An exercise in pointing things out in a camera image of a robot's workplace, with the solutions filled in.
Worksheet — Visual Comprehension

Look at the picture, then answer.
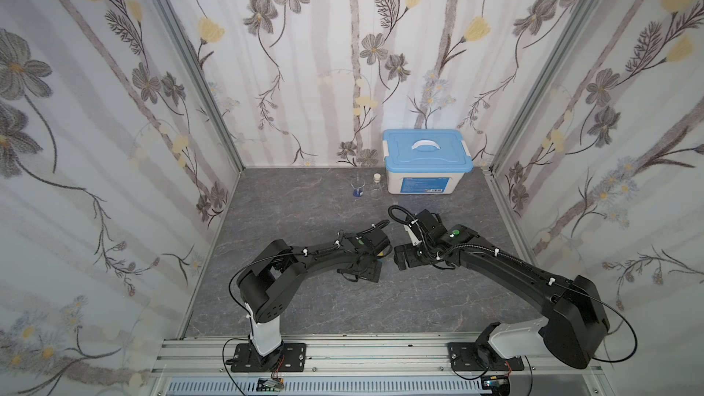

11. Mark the aluminium frame rail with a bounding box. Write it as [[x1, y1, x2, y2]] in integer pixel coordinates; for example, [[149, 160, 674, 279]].
[[147, 332, 606, 378]]

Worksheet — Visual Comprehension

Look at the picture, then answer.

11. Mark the white slotted cable duct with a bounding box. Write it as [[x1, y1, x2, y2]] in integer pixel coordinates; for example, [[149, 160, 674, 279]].
[[164, 376, 491, 395]]

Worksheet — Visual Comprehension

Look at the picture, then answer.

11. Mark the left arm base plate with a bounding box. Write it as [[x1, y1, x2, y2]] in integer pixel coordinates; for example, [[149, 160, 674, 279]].
[[225, 342, 307, 373]]

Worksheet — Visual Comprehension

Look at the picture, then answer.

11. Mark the small clear corked bottle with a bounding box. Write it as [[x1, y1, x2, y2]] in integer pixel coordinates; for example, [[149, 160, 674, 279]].
[[370, 173, 384, 200]]

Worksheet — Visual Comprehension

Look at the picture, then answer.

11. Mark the blue lid storage box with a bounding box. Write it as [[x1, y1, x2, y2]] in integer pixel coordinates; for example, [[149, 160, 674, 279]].
[[382, 129, 474, 194]]

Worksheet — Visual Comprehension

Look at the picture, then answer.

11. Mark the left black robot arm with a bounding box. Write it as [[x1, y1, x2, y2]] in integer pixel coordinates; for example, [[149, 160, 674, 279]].
[[225, 219, 391, 371]]

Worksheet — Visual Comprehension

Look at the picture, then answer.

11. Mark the small circuit board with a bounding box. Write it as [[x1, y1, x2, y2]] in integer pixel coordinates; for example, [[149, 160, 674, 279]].
[[256, 378, 285, 392]]

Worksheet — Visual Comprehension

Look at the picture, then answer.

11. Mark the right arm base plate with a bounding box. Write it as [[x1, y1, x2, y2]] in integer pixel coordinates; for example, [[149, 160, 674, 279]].
[[447, 342, 525, 372]]

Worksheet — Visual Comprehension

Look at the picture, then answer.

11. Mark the glass beaker blue liquid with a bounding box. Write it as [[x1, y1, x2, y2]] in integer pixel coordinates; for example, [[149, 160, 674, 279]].
[[350, 174, 366, 198]]

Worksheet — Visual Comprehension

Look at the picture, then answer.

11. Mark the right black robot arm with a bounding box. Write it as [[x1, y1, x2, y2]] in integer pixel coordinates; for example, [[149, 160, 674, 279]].
[[388, 205, 614, 370]]

